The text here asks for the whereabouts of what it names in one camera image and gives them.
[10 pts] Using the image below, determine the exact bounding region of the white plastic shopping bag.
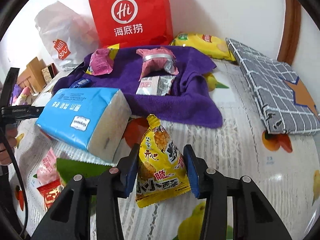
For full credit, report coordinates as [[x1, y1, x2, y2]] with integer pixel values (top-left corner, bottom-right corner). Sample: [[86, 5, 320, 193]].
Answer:
[[34, 1, 100, 71]]

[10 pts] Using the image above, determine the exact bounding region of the pale pink peach snack packet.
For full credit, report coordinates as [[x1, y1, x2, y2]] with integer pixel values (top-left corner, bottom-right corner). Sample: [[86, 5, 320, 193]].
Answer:
[[33, 148, 61, 185]]

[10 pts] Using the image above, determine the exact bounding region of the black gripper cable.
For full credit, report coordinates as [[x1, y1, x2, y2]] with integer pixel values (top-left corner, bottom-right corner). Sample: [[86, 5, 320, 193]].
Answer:
[[0, 126, 27, 233]]

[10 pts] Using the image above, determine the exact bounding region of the purple towel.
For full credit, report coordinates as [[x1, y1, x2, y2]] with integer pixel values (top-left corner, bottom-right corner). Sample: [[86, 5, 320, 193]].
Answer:
[[53, 46, 223, 130]]

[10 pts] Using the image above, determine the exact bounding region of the yellow triangular snack packet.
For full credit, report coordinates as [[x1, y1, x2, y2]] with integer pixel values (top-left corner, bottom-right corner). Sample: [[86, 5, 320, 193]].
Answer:
[[135, 114, 191, 208]]

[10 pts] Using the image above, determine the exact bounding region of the pink silver banded snack packet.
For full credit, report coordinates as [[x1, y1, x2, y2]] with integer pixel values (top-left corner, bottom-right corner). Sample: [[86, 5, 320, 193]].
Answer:
[[136, 46, 179, 81]]

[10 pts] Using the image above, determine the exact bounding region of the red paper bag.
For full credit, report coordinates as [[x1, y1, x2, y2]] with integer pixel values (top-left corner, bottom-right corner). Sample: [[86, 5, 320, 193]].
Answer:
[[87, 0, 174, 49]]

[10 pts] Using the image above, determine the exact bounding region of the brown wooden door frame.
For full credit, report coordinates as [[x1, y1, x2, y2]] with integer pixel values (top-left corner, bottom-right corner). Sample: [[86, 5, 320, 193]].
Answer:
[[277, 0, 302, 66]]

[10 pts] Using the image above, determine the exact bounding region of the patterned book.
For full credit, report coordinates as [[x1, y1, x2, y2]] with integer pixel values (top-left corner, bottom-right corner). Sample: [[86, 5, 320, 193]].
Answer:
[[41, 64, 60, 83]]

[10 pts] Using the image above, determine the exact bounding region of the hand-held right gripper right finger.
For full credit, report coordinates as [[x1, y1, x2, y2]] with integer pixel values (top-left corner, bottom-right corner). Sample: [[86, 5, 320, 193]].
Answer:
[[183, 144, 293, 240]]

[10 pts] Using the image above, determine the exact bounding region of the person's left hand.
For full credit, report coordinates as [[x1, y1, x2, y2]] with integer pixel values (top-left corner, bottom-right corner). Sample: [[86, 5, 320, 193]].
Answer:
[[0, 127, 19, 166]]

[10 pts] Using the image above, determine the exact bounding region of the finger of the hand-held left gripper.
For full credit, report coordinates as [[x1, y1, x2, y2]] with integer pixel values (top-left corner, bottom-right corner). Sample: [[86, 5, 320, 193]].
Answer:
[[7, 106, 46, 121]]

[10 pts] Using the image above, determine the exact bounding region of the white grey snack packet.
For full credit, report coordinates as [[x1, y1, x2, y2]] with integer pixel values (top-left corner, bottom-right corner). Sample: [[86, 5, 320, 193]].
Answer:
[[136, 75, 176, 96]]

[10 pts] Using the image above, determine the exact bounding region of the red candy packet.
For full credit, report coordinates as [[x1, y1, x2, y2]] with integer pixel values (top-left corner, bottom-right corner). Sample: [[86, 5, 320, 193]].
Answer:
[[37, 180, 63, 212]]

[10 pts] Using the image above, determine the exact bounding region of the yellow chips bag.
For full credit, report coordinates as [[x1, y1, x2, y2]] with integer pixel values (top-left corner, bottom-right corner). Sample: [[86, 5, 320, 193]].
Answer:
[[171, 32, 237, 62]]

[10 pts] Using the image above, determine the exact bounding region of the grey checked folded cloth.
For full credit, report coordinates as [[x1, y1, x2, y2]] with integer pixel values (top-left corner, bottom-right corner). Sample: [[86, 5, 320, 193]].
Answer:
[[225, 38, 320, 136]]

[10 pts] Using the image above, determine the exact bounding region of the blue tissue pack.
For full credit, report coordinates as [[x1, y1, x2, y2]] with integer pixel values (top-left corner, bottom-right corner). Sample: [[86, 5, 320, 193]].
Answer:
[[35, 87, 132, 163]]

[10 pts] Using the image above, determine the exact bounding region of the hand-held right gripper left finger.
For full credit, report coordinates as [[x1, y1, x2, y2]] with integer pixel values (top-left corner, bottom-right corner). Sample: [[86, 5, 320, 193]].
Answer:
[[30, 144, 140, 240]]

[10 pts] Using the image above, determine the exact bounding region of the large pink snack packet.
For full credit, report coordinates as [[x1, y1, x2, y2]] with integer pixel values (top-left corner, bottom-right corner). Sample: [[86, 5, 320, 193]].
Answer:
[[86, 44, 121, 76]]

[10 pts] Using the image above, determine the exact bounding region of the colourful printed quilt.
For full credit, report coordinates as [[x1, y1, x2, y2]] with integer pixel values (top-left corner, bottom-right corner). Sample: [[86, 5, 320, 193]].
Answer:
[[12, 84, 33, 106]]

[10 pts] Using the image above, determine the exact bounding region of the green snack packet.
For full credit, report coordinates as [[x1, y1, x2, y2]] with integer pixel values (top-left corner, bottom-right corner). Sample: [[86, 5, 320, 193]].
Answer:
[[56, 157, 113, 188]]

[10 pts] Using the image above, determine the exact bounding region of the small blue snack packet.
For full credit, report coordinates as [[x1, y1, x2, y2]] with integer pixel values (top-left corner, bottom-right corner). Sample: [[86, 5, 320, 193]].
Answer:
[[69, 78, 91, 89]]

